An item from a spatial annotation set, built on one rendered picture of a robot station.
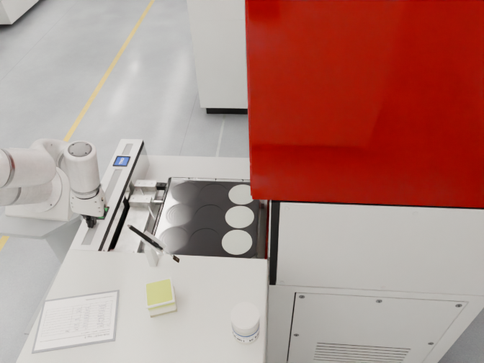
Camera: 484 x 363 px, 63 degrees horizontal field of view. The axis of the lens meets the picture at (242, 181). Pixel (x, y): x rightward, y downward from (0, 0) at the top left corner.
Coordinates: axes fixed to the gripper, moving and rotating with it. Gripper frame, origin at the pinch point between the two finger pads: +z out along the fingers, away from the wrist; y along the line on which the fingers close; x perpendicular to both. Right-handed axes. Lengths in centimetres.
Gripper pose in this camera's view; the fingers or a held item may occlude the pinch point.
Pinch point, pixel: (91, 220)
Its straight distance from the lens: 138.0
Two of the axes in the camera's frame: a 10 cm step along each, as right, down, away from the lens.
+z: -1.7, 6.8, 7.1
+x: -0.8, 7.1, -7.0
